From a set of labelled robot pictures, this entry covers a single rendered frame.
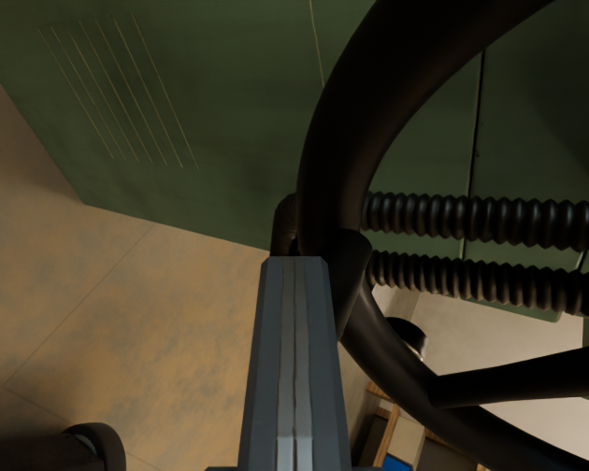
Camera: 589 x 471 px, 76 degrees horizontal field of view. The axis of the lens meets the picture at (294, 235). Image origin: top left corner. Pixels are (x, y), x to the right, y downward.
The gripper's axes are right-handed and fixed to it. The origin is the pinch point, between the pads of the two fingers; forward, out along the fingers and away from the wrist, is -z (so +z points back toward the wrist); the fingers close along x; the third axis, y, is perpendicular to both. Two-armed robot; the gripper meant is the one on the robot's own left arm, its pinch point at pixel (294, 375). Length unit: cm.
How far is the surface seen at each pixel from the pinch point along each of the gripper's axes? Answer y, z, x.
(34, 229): -36, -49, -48
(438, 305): -289, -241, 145
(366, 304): -6.4, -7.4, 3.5
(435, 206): -3.6, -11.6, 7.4
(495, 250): -15.0, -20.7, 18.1
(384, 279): -10.1, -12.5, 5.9
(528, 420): -291, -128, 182
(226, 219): -24.0, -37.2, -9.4
